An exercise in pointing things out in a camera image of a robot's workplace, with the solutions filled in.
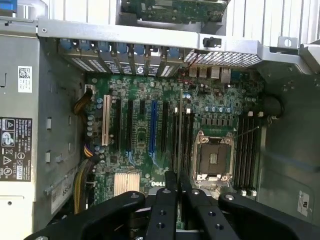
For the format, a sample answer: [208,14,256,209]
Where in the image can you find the white handwritten sticker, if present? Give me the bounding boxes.
[50,165,76,215]

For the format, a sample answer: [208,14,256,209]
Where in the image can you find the blue object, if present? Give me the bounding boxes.
[0,0,17,13]

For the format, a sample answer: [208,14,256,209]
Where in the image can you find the long black expansion slot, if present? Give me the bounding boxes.
[159,100,170,155]
[125,99,135,161]
[113,98,124,161]

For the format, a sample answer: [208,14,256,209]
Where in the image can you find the thin red black wire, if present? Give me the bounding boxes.
[178,50,201,88]

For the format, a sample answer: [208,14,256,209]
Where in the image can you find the black case latch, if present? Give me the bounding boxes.
[203,37,223,49]

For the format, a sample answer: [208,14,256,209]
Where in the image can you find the purple yellow wire bundle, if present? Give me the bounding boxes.
[83,143,100,164]

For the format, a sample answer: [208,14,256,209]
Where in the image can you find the white sticker with UL mark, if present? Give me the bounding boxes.
[297,190,310,217]

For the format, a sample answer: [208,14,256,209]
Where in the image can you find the white expansion slot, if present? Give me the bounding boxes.
[101,94,112,147]

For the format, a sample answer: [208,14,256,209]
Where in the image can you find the gray metal PC case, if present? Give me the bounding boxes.
[0,15,320,240]

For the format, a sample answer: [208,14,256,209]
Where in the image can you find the metal CPU socket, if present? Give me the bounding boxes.
[192,129,237,188]

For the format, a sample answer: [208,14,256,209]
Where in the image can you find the black RAM slot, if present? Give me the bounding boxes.
[246,111,254,196]
[171,107,179,172]
[241,111,249,196]
[187,107,195,172]
[251,111,265,196]
[236,112,244,196]
[181,107,189,172]

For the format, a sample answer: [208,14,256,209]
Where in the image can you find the long yellow black wire bundle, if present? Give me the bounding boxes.
[73,159,98,215]

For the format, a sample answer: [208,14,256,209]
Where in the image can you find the gray power supply unit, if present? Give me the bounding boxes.
[0,31,39,201]

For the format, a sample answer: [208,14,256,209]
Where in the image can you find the black certification label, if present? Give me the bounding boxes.
[0,117,34,183]

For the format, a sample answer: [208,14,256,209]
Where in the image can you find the silver finned heatsink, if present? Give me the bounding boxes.
[114,171,141,193]

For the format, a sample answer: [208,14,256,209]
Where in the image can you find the blue expansion slot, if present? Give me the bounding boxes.
[148,99,159,155]

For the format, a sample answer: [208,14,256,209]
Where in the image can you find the metal rear port block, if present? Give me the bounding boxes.
[188,65,232,84]

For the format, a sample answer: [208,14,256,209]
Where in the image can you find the thin gray wire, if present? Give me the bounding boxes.
[236,125,260,138]

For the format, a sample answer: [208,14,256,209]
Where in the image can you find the black round cable holder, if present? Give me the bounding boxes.
[258,93,285,119]

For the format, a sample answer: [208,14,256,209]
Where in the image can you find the yellow black power wire bundle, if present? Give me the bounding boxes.
[73,84,95,115]

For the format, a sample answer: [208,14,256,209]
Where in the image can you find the green Dell motherboard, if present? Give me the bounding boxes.
[83,74,266,199]

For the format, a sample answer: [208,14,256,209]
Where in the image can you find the green graphics card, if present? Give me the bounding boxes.
[120,0,226,25]

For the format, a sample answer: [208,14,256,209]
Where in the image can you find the white barcode sticker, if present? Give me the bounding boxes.
[17,65,34,94]

